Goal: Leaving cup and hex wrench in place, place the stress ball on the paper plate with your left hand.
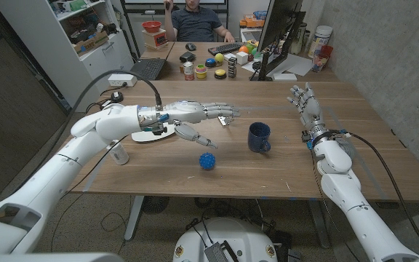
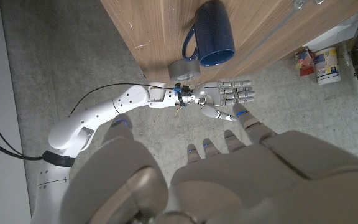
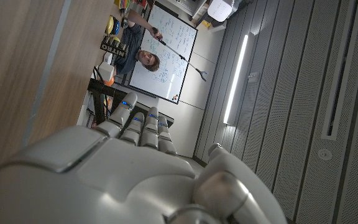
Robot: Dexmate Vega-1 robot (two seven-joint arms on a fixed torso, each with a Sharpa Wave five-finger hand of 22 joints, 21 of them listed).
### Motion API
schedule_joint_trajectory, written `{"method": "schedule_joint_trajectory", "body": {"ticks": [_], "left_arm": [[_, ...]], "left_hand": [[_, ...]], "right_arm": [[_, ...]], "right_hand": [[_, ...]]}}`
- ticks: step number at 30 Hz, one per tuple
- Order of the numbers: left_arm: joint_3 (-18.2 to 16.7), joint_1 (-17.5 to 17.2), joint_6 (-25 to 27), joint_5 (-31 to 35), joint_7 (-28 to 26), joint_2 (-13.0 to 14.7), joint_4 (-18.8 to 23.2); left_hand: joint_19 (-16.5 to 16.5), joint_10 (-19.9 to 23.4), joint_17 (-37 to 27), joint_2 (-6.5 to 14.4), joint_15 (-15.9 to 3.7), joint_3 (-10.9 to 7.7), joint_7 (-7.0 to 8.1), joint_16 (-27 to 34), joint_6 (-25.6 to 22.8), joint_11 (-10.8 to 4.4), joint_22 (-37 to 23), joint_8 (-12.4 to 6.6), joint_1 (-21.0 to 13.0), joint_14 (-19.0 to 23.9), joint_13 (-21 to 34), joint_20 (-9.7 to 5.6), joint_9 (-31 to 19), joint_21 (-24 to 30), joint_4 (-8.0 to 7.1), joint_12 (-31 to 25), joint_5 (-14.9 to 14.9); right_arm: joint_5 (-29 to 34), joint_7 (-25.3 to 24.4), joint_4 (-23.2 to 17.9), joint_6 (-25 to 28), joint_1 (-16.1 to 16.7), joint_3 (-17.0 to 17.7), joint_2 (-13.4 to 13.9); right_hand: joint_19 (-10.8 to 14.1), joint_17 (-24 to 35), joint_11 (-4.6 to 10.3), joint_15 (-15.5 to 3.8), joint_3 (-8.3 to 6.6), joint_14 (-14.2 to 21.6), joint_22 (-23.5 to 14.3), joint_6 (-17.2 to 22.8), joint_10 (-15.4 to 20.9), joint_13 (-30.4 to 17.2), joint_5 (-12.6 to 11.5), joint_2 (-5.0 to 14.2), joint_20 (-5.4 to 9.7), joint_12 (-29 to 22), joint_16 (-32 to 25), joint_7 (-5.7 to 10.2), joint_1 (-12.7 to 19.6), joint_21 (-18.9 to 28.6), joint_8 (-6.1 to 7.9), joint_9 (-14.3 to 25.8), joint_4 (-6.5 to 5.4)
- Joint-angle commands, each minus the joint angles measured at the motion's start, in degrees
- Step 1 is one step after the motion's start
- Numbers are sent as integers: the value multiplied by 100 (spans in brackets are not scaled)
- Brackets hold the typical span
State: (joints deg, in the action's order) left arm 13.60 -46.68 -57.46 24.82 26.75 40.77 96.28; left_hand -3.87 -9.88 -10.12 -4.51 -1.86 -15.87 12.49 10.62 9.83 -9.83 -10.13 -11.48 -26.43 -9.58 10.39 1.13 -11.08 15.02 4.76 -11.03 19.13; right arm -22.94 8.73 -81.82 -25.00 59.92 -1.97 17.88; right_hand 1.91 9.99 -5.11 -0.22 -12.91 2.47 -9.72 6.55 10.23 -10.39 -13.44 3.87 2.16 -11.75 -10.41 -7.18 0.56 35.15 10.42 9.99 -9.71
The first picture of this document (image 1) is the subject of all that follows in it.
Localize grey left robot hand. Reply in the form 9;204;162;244
138;100;241;149

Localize grey duct tape roll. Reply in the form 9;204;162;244
335;136;358;161

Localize white paper plate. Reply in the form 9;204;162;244
131;122;177;143

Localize small flat white box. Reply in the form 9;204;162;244
272;72;298;82

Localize orange toy crate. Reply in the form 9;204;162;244
239;13;267;29

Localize black laptop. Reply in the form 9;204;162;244
127;41;176;81

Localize white box red print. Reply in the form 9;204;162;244
142;28;169;51

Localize colourful stacked cups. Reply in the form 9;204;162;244
194;63;208;79

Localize black keyboard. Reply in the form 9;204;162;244
207;41;245;56

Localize blue spiky stress ball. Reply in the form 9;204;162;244
199;152;217;171

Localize red bowl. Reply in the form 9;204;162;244
141;20;162;33

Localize cardboard box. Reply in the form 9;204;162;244
73;31;110;56

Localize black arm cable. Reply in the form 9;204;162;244
11;68;164;194
338;130;419;254

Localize seated person dark polo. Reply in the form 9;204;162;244
163;0;236;44

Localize white cube box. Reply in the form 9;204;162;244
235;51;250;66

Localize red white can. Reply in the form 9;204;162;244
183;60;195;82

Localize black computer monitor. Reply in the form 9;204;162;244
250;0;307;82

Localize black round floor fan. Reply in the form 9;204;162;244
142;196;170;215

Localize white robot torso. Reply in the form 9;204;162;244
172;217;279;262

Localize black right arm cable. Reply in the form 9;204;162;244
338;130;419;254

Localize white canister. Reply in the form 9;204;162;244
307;25;334;59

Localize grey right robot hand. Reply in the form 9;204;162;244
287;82;329;141

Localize black white cube stack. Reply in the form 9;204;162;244
227;56;238;79

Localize white paper sheets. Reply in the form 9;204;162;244
242;53;314;77

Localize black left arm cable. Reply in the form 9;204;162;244
11;68;164;194

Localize dark blue mug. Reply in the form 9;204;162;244
247;122;272;154

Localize white shelf cabinet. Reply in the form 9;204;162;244
0;0;135;113

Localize grey table leg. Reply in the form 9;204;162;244
307;199;331;250
124;195;145;242

